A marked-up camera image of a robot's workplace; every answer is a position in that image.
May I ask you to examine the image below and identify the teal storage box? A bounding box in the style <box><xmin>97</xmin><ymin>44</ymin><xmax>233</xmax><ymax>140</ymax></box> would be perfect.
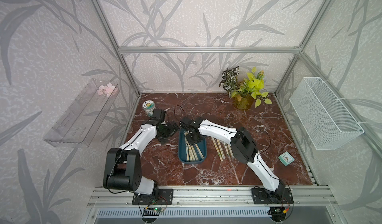
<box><xmin>178</xmin><ymin>129</ymin><xmax>207</xmax><ymax>164</ymax></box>

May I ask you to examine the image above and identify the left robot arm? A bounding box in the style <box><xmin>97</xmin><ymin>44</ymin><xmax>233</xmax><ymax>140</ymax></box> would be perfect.
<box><xmin>103</xmin><ymin>122</ymin><xmax>179</xmax><ymax>197</ymax></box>

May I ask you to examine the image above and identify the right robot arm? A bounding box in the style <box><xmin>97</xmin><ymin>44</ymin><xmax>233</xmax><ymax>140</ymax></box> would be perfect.
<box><xmin>180</xmin><ymin>117</ymin><xmax>286</xmax><ymax>196</ymax></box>

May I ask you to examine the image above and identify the small printed tin can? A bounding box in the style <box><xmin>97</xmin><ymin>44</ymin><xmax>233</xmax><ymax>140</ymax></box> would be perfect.
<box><xmin>142</xmin><ymin>100</ymin><xmax>155</xmax><ymax>117</ymax></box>

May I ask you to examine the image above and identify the potted green plant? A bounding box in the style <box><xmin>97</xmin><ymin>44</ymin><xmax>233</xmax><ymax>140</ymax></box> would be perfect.
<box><xmin>219</xmin><ymin>67</ymin><xmax>273</xmax><ymax>111</ymax></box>

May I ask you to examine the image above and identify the pink flower decoration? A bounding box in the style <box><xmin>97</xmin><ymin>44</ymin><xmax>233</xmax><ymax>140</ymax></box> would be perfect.
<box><xmin>96</xmin><ymin>83</ymin><xmax>116</xmax><ymax>97</ymax></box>

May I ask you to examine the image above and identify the small teal alarm clock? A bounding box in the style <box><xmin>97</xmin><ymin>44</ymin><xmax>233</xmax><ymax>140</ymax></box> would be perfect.
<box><xmin>278</xmin><ymin>151</ymin><xmax>295</xmax><ymax>166</ymax></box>

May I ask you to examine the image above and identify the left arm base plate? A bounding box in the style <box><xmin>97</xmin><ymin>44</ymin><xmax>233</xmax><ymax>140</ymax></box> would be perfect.
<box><xmin>132</xmin><ymin>188</ymin><xmax>174</xmax><ymax>206</ymax></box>

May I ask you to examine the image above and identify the clear acrylic wall shelf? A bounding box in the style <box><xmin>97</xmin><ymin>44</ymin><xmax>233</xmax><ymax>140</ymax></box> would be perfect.
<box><xmin>43</xmin><ymin>79</ymin><xmax>119</xmax><ymax>148</ymax></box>

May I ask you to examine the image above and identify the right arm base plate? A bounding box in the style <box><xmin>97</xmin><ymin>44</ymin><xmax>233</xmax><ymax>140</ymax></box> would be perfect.
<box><xmin>251</xmin><ymin>186</ymin><xmax>294</xmax><ymax>205</ymax></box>

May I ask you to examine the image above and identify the white wire mesh basket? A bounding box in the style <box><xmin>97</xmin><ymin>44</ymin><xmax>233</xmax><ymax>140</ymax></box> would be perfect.
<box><xmin>289</xmin><ymin>77</ymin><xmax>365</xmax><ymax>150</ymax></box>

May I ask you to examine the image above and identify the aluminium front rail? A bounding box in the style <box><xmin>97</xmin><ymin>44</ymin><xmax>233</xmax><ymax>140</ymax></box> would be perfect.
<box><xmin>86</xmin><ymin>185</ymin><xmax>338</xmax><ymax>208</ymax></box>

